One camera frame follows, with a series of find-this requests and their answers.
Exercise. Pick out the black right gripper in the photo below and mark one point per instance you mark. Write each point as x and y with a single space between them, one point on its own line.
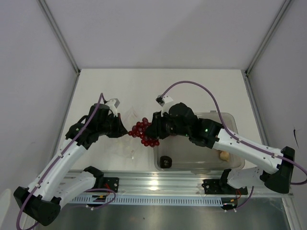
155 130

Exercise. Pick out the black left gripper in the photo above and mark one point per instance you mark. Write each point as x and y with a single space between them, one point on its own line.
120 130

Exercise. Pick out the red grape bunch toy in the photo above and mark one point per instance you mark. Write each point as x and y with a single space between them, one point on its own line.
138 131

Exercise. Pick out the clear zip top bag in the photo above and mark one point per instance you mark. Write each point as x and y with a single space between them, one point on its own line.
127 147

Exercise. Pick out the dark chocolate donut toy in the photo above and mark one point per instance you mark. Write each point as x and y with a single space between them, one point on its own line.
165 162

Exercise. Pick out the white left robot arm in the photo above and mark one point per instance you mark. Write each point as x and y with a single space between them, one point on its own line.
44 198

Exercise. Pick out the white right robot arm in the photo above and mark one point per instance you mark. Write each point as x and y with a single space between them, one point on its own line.
274 167

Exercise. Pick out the clear plastic food container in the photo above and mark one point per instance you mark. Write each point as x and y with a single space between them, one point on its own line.
187 156

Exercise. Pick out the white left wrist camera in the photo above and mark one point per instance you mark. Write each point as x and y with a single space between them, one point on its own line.
113 105

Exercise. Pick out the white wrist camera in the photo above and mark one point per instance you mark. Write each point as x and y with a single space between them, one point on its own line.
113 105
165 102

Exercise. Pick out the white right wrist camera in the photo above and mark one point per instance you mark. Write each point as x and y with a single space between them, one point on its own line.
165 102

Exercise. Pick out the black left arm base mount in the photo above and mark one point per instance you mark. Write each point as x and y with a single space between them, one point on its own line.
111 183

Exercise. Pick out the white slotted cable duct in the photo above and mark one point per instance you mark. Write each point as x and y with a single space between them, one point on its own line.
149 200

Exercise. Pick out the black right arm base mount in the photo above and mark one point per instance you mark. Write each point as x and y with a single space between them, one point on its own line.
216 187

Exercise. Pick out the right aluminium frame post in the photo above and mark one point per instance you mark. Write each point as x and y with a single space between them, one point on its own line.
281 13

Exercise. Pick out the aluminium frame post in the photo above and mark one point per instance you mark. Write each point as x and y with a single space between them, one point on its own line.
281 13
58 34

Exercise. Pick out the left aluminium frame post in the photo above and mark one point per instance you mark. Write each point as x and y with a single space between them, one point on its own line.
58 34

